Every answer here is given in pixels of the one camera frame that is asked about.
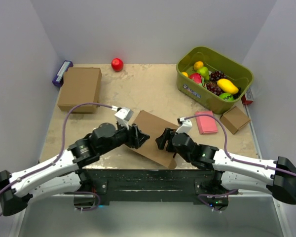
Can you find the red apple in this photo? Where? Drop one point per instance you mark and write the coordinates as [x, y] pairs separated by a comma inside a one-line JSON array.
[[117, 64]]

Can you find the closed brown cardboard box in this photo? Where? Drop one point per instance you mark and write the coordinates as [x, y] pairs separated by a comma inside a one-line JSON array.
[[81, 85]]

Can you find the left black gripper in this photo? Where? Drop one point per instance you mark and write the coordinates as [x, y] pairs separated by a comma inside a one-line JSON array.
[[135, 137]]

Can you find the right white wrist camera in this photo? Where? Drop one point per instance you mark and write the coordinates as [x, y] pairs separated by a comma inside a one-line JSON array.
[[185, 125]]

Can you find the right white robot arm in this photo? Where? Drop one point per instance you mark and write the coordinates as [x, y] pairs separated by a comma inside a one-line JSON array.
[[233, 172]]

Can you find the pink notepad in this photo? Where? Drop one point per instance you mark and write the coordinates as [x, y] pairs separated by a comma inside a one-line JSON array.
[[206, 125]]

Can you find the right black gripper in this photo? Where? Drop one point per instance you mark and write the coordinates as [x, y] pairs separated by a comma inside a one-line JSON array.
[[167, 134]]

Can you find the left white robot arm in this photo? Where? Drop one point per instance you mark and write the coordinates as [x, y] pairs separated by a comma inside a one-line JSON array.
[[60, 174]]

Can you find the olive green plastic tub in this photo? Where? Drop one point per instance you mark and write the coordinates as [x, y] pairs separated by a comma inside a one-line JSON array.
[[239, 75]]

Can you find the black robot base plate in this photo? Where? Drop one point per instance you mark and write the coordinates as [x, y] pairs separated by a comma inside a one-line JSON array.
[[139, 185]]

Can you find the green pear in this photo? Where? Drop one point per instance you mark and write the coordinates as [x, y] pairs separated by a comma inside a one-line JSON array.
[[204, 72]]

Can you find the pink dragon fruit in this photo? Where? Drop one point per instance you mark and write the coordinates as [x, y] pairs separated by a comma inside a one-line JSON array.
[[198, 79]]

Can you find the dark purple grape bunch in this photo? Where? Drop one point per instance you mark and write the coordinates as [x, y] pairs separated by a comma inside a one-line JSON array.
[[217, 75]]

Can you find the red white carton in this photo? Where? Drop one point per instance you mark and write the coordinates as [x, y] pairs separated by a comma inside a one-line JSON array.
[[247, 98]]

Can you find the purple white carton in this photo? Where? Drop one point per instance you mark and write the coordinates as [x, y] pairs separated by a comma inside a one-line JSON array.
[[58, 78]]

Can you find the yellow mango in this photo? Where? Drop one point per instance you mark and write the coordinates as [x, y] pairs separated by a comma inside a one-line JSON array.
[[227, 86]]

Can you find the red grape bunch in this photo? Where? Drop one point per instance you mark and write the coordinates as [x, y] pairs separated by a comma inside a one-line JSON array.
[[214, 88]]

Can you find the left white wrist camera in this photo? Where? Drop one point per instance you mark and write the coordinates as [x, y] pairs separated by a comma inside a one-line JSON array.
[[122, 115]]

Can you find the orange fruit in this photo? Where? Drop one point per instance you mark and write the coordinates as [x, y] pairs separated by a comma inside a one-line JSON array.
[[198, 65]]

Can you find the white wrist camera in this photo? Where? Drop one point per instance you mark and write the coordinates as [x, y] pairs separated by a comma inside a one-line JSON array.
[[185, 125], [122, 115]]

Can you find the small brown cardboard box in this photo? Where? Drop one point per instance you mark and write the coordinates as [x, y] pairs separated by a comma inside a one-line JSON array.
[[234, 120]]

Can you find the green lime fruit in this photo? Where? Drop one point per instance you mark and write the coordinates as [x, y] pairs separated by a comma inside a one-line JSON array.
[[226, 96]]

